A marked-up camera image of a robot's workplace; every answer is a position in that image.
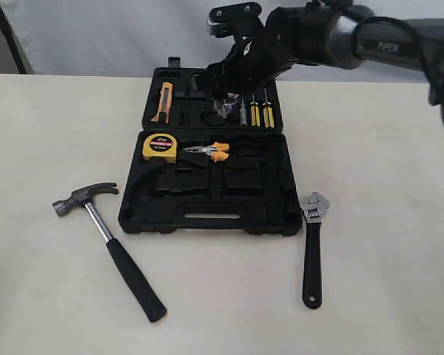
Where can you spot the black stand pole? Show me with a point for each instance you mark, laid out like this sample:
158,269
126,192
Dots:
7,32

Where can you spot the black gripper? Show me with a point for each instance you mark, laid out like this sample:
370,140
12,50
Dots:
252,62

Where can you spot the orange handled pliers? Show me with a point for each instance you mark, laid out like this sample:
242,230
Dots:
217,152

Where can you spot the clear voltage tester screwdriver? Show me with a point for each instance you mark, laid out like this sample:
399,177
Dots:
242,112

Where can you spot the left yellow handled screwdriver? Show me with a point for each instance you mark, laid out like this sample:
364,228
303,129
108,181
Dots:
254,112

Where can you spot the right yellow handled screwdriver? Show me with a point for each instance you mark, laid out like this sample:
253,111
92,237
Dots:
268,114

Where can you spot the black plastic tool case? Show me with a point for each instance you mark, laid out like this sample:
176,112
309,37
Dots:
253,190

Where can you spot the yellow handled screwdriver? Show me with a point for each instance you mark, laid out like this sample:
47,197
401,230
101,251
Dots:
254,112
268,114

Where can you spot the claw hammer black grip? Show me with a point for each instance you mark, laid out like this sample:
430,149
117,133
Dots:
135,279

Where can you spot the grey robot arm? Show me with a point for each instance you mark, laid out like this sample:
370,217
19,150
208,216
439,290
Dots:
339,34

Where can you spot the electrical tape roll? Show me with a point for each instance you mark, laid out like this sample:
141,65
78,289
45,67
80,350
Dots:
223,107

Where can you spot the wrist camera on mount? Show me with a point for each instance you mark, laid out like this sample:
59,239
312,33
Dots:
233,19

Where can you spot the orange utility knife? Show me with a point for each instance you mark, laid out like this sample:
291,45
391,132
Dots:
164,104

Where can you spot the adjustable wrench black handle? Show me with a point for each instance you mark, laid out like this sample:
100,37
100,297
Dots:
314,211

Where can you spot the yellow tape measure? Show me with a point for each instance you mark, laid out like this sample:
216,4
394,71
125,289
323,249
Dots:
160,145

